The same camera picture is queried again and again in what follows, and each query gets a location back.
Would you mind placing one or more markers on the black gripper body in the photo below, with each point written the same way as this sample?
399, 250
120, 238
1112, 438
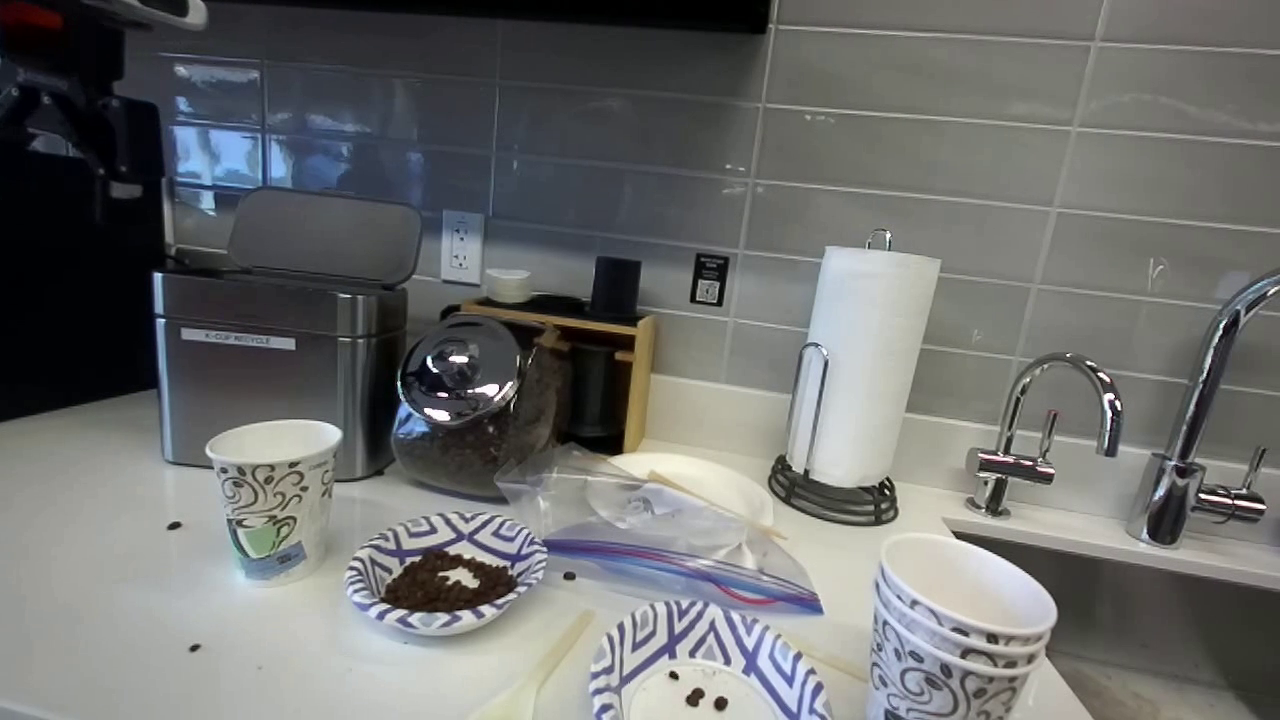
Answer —
47, 123

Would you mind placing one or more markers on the stainless steel lidded bin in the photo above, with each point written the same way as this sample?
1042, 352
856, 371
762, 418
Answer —
281, 387

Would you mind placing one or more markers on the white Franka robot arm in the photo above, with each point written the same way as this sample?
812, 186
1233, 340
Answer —
144, 9

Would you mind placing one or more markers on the coffee bean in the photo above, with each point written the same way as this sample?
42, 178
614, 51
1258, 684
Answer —
695, 698
193, 649
172, 524
564, 579
723, 702

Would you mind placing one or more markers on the small white box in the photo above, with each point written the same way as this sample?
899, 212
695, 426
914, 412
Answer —
507, 284

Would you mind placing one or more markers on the black overhead cabinet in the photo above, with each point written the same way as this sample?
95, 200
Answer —
532, 9

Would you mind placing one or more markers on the glass coffee bean jar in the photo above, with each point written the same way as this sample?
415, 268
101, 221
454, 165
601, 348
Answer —
467, 426

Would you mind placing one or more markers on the blue patterned paper bowl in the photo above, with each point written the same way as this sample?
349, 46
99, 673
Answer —
402, 534

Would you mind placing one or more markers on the black canister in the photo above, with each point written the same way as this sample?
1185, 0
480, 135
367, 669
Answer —
614, 284

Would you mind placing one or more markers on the coffee grounds pile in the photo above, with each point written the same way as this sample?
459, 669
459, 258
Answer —
444, 585

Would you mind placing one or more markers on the wooden pod rack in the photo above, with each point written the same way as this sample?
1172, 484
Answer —
639, 387

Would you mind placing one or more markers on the clear plastic zip bag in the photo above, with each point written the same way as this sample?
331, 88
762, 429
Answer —
664, 553

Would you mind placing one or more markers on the blue patterned paper plate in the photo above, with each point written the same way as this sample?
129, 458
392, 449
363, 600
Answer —
723, 643

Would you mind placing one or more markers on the white paper towel roll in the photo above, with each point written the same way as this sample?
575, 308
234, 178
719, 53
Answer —
867, 361

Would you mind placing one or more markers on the small chrome faucet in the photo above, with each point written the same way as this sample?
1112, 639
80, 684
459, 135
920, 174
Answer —
1027, 466

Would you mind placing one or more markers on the tall chrome faucet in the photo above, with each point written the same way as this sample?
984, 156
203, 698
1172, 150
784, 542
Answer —
1172, 495

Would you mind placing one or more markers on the stainless steel sink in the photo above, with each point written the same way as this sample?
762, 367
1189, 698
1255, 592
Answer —
1146, 615

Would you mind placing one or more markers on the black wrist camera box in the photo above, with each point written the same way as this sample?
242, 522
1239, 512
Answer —
133, 174

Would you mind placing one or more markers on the white wall outlet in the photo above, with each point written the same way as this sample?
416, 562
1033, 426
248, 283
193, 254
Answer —
463, 247

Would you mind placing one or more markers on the black wall plate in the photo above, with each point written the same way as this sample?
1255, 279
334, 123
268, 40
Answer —
711, 283

